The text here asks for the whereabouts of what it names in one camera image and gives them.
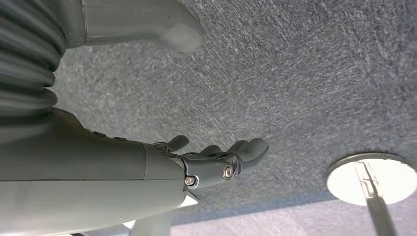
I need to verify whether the white table leg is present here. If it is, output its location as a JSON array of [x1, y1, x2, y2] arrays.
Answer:
[[130, 211, 174, 236]]

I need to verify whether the round white base plate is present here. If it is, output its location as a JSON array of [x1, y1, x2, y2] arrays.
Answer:
[[327, 153, 417, 207]]

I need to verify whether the metal pole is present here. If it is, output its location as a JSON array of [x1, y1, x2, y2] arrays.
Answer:
[[354, 162, 399, 236]]

